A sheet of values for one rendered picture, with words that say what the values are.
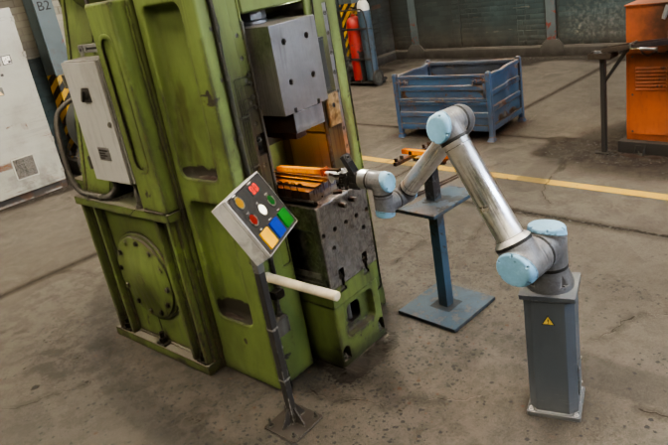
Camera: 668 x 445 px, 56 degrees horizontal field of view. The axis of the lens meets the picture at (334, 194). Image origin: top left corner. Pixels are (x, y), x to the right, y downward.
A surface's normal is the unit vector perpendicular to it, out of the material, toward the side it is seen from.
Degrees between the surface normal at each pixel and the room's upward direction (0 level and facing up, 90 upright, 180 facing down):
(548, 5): 90
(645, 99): 90
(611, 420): 0
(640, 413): 0
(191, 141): 89
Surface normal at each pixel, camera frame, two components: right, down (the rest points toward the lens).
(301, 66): 0.76, 0.11
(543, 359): -0.42, 0.38
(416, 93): -0.62, 0.36
